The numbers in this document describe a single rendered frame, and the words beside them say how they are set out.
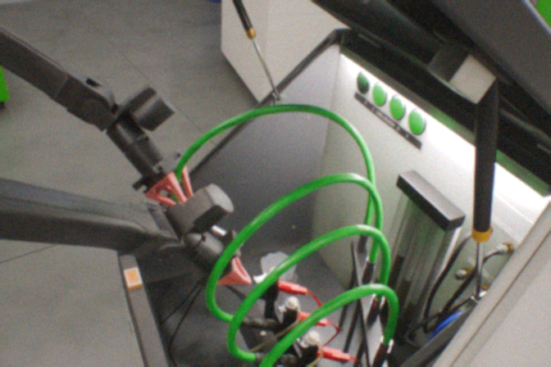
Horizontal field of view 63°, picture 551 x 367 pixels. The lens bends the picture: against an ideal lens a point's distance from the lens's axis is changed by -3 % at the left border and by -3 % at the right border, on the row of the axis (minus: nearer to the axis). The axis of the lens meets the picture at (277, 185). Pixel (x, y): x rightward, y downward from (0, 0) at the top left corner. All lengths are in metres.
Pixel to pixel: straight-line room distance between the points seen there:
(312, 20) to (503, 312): 3.31
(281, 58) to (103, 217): 3.19
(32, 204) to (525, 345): 0.52
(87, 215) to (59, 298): 1.86
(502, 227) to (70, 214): 0.62
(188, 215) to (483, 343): 0.45
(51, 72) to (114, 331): 1.56
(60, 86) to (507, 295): 0.72
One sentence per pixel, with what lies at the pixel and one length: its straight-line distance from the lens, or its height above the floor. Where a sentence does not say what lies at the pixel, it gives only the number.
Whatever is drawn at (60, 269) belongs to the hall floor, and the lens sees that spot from 2.56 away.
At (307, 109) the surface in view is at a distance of 0.77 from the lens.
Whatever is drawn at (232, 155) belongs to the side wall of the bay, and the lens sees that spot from 1.09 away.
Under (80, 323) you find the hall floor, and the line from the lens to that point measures 2.30.
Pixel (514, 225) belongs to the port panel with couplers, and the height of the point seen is 1.34.
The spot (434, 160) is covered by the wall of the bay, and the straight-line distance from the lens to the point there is 0.88.
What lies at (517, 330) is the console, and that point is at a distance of 0.53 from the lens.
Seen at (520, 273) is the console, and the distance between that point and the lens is 0.53.
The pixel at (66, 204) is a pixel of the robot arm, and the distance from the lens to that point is 0.56.
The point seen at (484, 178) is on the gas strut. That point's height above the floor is 1.55.
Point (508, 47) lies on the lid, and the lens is 0.30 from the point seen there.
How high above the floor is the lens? 1.76
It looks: 36 degrees down
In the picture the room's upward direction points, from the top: 6 degrees clockwise
